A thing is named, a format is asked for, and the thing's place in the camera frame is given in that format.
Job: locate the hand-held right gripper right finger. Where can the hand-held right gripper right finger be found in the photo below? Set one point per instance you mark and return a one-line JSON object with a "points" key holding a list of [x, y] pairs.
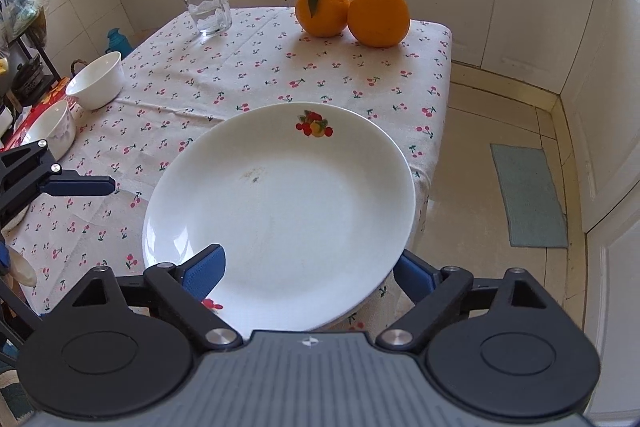
{"points": [[415, 277]]}

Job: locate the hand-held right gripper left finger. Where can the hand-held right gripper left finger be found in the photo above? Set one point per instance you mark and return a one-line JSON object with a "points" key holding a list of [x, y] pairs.
{"points": [[205, 272]]}

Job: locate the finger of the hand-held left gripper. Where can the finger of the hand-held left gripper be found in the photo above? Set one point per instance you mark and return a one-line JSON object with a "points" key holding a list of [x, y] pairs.
{"points": [[80, 186], [3, 259]]}

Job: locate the white ceramic bowl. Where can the white ceramic bowl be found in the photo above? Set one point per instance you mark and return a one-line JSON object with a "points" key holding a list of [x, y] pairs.
{"points": [[97, 82], [55, 132]]}

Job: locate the stained white fruit-print plate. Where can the stained white fruit-print plate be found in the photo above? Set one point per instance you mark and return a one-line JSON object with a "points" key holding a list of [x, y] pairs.
{"points": [[300, 207]]}

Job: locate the grey-green floor mat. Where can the grey-green floor mat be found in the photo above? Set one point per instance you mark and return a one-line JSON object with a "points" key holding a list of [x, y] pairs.
{"points": [[530, 197]]}

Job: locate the blue thermos bottle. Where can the blue thermos bottle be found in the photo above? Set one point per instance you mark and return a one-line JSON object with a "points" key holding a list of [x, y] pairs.
{"points": [[119, 43]]}

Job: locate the clear glass mug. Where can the clear glass mug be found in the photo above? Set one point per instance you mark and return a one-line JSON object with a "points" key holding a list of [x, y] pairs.
{"points": [[207, 12]]}

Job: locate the cherry-print tablecloth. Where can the cherry-print tablecloth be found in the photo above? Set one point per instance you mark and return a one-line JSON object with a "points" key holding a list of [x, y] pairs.
{"points": [[300, 67]]}

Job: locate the orange without leaf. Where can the orange without leaf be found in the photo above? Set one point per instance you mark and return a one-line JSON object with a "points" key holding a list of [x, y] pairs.
{"points": [[377, 14]]}

